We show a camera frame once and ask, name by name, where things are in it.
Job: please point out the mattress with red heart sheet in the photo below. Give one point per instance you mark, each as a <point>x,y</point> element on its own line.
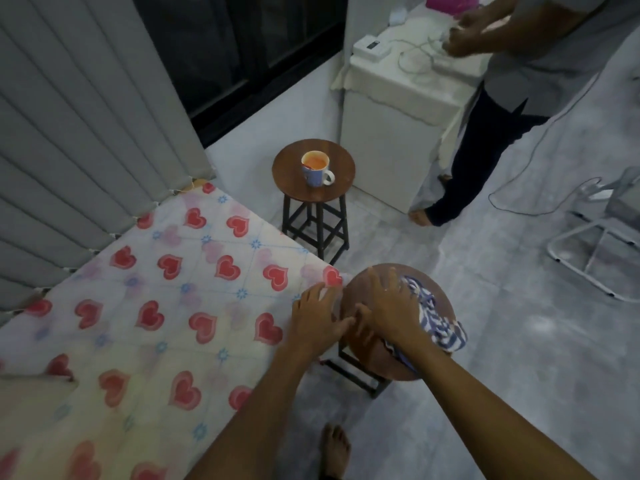
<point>165,334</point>

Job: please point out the cream cloth cover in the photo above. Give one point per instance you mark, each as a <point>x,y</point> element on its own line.
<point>400,92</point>

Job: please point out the grey vertical blinds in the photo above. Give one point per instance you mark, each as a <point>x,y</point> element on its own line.
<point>75,144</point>

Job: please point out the round wooden stool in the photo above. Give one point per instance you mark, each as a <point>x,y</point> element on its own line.
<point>290,182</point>
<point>425,364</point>

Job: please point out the person's right forearm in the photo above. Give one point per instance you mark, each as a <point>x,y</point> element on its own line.
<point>480,414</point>

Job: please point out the person's right thumb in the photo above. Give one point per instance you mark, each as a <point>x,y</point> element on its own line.
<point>361,322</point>

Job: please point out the blue mug with orange drink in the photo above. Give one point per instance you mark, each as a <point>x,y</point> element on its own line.
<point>315,173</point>

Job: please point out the person's left hand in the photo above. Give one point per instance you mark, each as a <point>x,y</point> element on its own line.
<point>315,324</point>

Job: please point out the white metal folding frame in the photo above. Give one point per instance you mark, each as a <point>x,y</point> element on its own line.
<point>615,204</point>

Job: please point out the blue white striped cloth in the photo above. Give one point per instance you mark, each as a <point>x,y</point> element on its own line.
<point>442,324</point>

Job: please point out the black framed window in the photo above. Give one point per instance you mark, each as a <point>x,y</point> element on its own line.
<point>225,49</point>

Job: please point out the white box device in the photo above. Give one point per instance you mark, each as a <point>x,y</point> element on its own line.
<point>371,47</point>

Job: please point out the pink bag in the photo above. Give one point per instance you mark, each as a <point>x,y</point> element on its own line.
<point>447,2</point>

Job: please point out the person's left forearm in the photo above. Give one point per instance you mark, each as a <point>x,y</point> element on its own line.
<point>260,414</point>

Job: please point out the person's bare foot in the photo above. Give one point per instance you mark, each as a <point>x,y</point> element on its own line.
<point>335,452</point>

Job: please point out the person's left thumb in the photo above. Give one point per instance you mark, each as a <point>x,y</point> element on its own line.
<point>345,324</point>

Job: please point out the white adapter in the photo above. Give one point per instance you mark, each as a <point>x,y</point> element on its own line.
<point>398,16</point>

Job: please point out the white cabinet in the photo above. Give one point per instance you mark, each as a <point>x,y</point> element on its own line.
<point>385,149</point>

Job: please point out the person's right hand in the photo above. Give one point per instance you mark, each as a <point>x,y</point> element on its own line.
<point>392,314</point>

